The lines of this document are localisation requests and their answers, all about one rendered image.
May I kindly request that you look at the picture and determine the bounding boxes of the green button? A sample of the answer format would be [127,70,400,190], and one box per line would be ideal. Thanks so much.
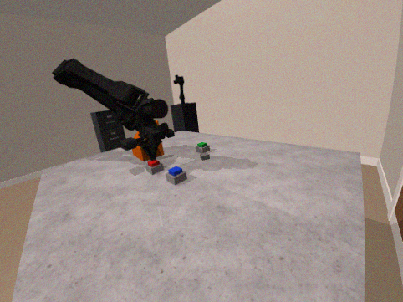
[196,142,210,153]

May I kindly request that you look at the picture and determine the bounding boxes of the red button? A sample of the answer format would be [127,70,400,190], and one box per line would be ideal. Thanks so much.
[145,160,164,175]

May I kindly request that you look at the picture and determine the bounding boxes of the blue button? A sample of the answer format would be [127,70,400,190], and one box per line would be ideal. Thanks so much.
[165,166,187,185]

